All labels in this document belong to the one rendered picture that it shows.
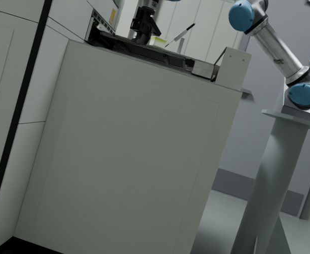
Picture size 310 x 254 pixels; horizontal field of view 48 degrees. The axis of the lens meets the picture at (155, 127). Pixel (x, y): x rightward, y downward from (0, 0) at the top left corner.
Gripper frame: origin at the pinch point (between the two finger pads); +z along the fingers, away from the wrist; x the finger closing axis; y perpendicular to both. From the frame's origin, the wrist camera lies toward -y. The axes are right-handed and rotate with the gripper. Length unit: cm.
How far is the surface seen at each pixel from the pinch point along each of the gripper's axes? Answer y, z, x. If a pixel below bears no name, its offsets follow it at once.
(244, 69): 12, 2, 67
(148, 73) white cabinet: 36, 13, 46
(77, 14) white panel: 53, 1, 22
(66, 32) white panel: 57, 8, 25
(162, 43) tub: -17.5, -9.4, -2.8
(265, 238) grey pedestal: -49, 70, 72
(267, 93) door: -200, -16, -23
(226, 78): 15, 6, 63
